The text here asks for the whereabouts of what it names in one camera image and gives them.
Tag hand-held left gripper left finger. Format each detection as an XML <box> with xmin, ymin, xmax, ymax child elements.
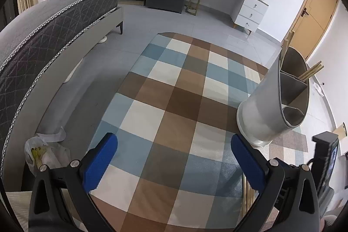
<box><xmin>28</xmin><ymin>132</ymin><xmax>119</xmax><ymax>232</ymax></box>

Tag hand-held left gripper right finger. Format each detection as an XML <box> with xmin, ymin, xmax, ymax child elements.
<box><xmin>231</xmin><ymin>134</ymin><xmax>321</xmax><ymax>232</ymax></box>

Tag pile of wooden chopsticks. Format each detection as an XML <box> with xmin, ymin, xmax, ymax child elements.
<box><xmin>241</xmin><ymin>174</ymin><xmax>260</xmax><ymax>220</ymax></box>

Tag white grey utensil holder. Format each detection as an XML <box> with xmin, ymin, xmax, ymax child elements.
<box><xmin>236</xmin><ymin>46</ymin><xmax>311</xmax><ymax>149</ymax></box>

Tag beige paper sheet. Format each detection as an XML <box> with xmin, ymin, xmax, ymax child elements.
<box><xmin>333</xmin><ymin>122</ymin><xmax>348</xmax><ymax>137</ymax></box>

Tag white plastic bag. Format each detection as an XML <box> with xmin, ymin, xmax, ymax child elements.
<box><xmin>24</xmin><ymin>126</ymin><xmax>72</xmax><ymax>177</ymax></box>

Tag white crumpled scrap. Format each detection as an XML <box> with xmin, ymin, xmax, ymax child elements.
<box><xmin>313</xmin><ymin>82</ymin><xmax>325</xmax><ymax>97</ymax></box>

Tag checkered blue brown rug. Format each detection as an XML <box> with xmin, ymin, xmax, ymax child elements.
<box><xmin>88</xmin><ymin>32</ymin><xmax>302</xmax><ymax>232</ymax></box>

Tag cream woven cushion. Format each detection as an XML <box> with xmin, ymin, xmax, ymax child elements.
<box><xmin>4</xmin><ymin>190</ymin><xmax>36</xmax><ymax>232</ymax></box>

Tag dark grey quilted mattress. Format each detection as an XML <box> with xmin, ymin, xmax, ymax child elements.
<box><xmin>0</xmin><ymin>0</ymin><xmax>120</xmax><ymax>151</ymax></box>

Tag wooden door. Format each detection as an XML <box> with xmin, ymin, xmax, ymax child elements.
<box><xmin>281</xmin><ymin>0</ymin><xmax>340</xmax><ymax>60</ymax></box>

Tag light grey bed frame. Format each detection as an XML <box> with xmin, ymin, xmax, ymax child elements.
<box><xmin>0</xmin><ymin>6</ymin><xmax>124</xmax><ymax>192</ymax></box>

